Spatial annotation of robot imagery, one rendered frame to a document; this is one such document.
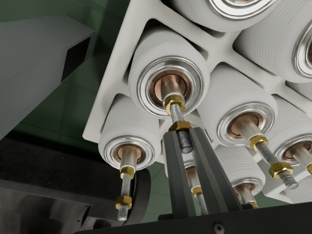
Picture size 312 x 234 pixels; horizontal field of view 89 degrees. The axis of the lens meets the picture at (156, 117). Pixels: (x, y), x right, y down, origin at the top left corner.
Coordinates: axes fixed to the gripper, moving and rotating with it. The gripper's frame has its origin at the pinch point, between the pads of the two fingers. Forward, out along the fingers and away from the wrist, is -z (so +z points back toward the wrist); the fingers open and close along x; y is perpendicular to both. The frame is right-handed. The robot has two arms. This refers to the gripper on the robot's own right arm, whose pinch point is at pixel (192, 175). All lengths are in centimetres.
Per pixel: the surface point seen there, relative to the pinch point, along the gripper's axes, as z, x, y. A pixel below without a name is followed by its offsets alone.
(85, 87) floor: -36.2, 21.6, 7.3
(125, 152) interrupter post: -10.5, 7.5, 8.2
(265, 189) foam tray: -20, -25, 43
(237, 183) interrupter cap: -10.8, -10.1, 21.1
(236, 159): -14.6, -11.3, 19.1
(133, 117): -14.0, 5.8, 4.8
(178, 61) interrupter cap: -10.8, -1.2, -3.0
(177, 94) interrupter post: -8.1, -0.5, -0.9
